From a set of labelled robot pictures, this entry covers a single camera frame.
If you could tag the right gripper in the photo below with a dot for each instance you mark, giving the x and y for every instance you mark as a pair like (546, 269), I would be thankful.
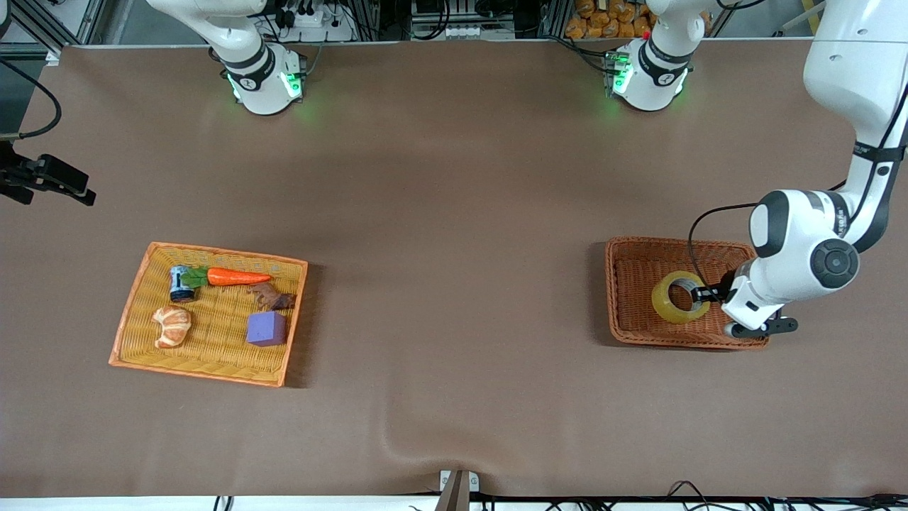
(27, 174)

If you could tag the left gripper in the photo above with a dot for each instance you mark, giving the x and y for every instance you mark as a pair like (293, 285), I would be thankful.
(721, 290)

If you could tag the yellow tape roll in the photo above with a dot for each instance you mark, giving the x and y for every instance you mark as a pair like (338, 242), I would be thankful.
(663, 305)

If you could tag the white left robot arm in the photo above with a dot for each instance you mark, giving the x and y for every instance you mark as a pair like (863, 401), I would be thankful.
(816, 234)

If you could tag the brown wicker basket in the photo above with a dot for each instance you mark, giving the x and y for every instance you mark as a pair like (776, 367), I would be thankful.
(631, 312)

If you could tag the small blue white can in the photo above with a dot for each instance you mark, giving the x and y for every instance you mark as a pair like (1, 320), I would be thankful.
(181, 284)

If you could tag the toy croissant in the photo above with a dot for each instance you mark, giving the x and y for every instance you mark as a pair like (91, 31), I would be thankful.
(172, 328)

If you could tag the toy carrot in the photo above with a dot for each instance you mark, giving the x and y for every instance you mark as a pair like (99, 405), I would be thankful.
(237, 277)

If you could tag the orange wicker tray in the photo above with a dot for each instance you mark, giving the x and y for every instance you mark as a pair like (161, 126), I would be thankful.
(213, 355)

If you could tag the brown toy piece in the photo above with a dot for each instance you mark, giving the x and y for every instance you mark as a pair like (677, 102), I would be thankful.
(273, 297)

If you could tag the purple cube block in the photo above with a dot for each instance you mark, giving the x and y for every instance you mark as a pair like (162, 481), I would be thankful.
(267, 329)

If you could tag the bag of bread rolls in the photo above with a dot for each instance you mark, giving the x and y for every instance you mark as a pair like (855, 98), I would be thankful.
(603, 21)

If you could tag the white power strip with plugs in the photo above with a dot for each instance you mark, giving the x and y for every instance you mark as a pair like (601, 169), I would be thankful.
(319, 25)

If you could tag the white empty power strip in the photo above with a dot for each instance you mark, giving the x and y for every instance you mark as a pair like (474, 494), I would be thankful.
(464, 33)

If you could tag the aluminium frame profile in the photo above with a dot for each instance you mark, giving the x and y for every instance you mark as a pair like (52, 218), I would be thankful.
(42, 25)

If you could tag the metal table clamp bracket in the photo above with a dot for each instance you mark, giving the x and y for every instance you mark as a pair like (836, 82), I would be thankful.
(457, 490)

